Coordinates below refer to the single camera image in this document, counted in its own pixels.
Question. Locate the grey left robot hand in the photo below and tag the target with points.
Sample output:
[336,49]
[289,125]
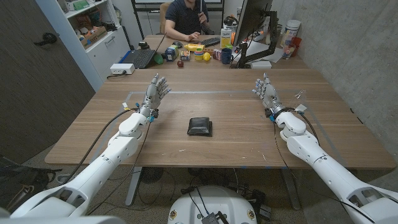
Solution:
[152,95]

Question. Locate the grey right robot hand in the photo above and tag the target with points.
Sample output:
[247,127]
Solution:
[270,93]

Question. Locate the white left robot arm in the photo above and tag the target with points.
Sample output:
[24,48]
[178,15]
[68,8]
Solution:
[102,165]

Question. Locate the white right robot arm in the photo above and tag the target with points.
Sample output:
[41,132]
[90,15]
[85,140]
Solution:
[326,168]

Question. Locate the black leather wallet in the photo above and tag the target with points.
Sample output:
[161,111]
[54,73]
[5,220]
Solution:
[199,126]

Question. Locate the yellow mustard bottle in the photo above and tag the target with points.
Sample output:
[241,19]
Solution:
[194,47]

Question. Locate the flat white box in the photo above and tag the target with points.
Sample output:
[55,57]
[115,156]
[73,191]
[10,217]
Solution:
[261,64]

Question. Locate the green toy fruit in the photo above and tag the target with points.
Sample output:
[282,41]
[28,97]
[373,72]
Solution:
[158,59]

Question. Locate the black laptop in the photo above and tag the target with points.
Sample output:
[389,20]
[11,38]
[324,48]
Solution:
[141,57]

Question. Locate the white power box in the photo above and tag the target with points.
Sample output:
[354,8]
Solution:
[122,68]

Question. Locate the dark red apple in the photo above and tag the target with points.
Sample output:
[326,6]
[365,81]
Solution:
[180,63]

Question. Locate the blue box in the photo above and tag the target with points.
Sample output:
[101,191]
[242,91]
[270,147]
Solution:
[170,54]

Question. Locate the black round device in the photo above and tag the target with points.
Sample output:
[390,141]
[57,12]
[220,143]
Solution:
[143,45]

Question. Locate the small colourful box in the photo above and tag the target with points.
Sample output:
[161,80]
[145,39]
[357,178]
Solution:
[184,55]

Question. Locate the black monitor stand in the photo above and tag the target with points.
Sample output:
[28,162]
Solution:
[270,37]

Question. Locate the red cup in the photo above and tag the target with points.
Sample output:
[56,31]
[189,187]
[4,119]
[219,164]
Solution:
[297,43]

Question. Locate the grey computer mouse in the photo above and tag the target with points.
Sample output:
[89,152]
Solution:
[178,44]

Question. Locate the dark blue mug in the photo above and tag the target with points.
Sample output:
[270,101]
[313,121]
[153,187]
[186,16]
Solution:
[226,56]

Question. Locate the colourful stacking cups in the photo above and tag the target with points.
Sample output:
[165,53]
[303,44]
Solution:
[198,55]

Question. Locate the white shelf cabinet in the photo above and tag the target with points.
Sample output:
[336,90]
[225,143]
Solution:
[105,49]

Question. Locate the white wipes canister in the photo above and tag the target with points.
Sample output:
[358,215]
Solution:
[290,31]

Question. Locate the small red box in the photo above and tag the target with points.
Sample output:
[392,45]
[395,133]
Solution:
[216,54]

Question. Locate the yellow lemon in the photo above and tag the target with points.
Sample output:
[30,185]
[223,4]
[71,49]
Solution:
[206,56]

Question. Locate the white and yellow carton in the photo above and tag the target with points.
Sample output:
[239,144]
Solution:
[225,39]

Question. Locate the tan office chair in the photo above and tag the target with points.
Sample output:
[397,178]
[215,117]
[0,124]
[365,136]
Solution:
[163,17]

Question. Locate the black keyboard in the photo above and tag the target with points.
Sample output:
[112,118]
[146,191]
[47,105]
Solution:
[211,41]

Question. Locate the black computer monitor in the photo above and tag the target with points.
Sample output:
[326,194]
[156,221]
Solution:
[250,17]

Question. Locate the black floor fan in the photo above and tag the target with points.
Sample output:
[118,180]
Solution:
[151,175]

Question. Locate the cardboard box with items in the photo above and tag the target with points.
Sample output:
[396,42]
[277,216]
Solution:
[94,37]

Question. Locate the black headphones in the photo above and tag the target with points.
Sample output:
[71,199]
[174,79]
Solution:
[230,20]

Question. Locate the person in dark shirt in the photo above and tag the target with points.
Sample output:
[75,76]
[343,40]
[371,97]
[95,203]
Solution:
[185,15]

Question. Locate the grey table leg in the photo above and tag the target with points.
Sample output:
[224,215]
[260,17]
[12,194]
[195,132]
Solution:
[291,189]
[133,186]

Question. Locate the green and white box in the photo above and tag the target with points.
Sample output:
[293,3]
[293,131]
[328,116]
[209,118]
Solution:
[79,4]

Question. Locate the white sneaker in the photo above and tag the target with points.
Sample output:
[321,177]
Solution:
[63,178]

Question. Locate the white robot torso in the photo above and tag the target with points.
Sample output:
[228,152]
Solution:
[213,202]

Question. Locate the black backpack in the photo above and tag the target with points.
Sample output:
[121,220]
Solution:
[21,183]

